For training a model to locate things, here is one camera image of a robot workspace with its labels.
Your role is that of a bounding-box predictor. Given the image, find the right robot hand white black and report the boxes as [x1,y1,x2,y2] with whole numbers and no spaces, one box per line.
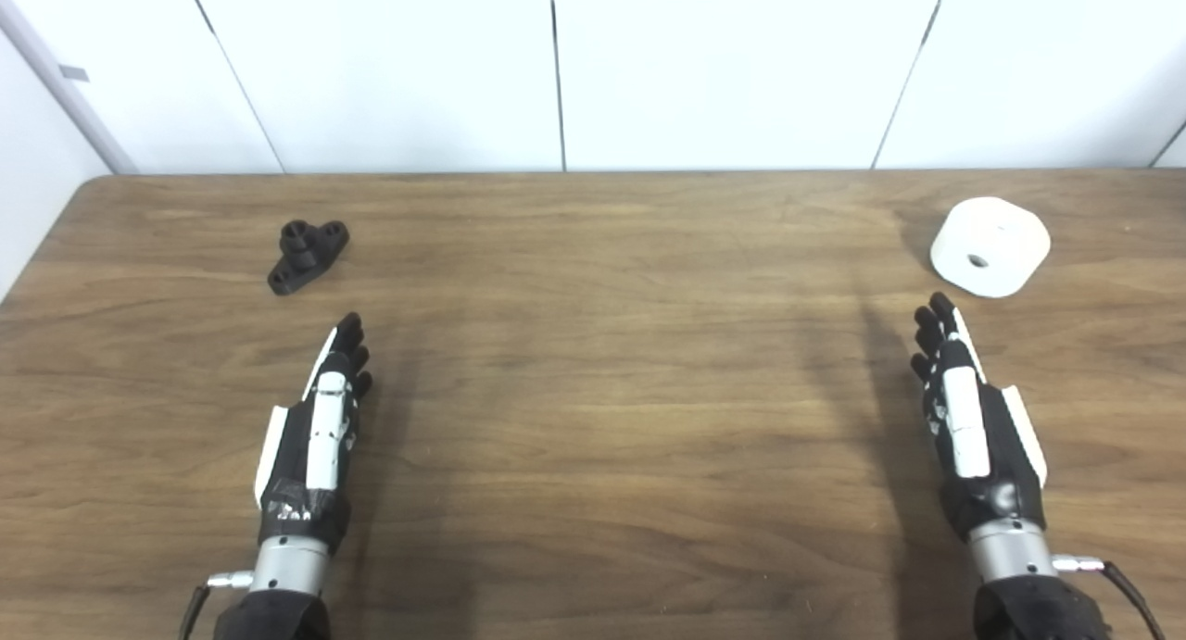
[911,292,1049,541]

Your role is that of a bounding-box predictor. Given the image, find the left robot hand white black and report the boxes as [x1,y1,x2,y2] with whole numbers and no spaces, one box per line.
[255,312,374,558]

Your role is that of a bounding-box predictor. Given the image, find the black flanged holder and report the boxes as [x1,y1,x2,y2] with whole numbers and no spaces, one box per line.
[268,220,351,295]

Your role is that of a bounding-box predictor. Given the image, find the round white piece with hole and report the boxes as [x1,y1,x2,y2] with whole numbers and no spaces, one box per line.
[930,196,1052,299]

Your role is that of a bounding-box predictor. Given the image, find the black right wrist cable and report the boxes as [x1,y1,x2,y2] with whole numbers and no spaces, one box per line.
[1052,555,1168,640]

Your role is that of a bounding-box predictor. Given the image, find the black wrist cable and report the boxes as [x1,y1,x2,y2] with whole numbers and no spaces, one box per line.
[1052,555,1168,640]
[179,571,253,640]

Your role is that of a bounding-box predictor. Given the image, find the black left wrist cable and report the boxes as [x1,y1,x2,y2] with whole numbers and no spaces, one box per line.
[179,571,253,640]

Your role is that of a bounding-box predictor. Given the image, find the grey wall corner strip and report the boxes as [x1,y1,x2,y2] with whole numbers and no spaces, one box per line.
[0,0,140,175]

